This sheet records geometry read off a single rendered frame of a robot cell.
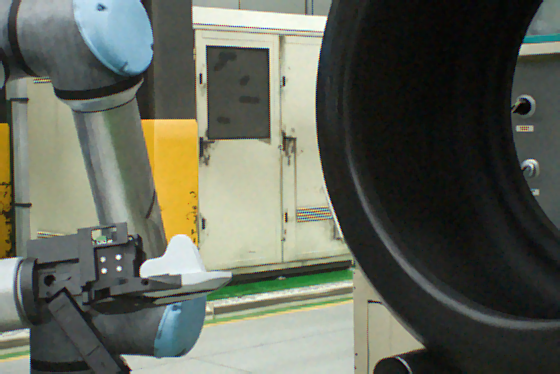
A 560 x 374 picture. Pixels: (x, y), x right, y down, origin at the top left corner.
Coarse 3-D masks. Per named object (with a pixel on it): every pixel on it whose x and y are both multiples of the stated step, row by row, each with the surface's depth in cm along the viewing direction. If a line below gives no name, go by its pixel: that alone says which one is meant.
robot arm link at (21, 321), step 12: (0, 264) 114; (12, 264) 113; (0, 276) 112; (12, 276) 112; (0, 288) 112; (12, 288) 112; (0, 300) 112; (12, 300) 112; (0, 312) 112; (12, 312) 112; (24, 312) 113; (0, 324) 113; (12, 324) 113; (24, 324) 114
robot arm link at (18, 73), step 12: (0, 0) 140; (12, 0) 140; (0, 12) 139; (0, 24) 139; (0, 36) 139; (0, 48) 139; (0, 60) 138; (12, 60) 140; (0, 72) 139; (12, 72) 141; (0, 84) 140
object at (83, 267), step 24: (48, 240) 115; (72, 240) 115; (96, 240) 116; (120, 240) 112; (24, 264) 114; (48, 264) 115; (72, 264) 114; (96, 264) 113; (120, 264) 113; (24, 288) 112; (48, 288) 114; (72, 288) 113; (96, 288) 111; (48, 312) 116; (96, 312) 115; (120, 312) 116
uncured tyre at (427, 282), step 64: (384, 0) 120; (448, 0) 127; (512, 0) 127; (320, 64) 113; (384, 64) 124; (448, 64) 130; (512, 64) 130; (320, 128) 113; (384, 128) 125; (448, 128) 131; (384, 192) 122; (448, 192) 130; (512, 192) 128; (384, 256) 107; (448, 256) 124; (512, 256) 127; (448, 320) 102; (512, 320) 98
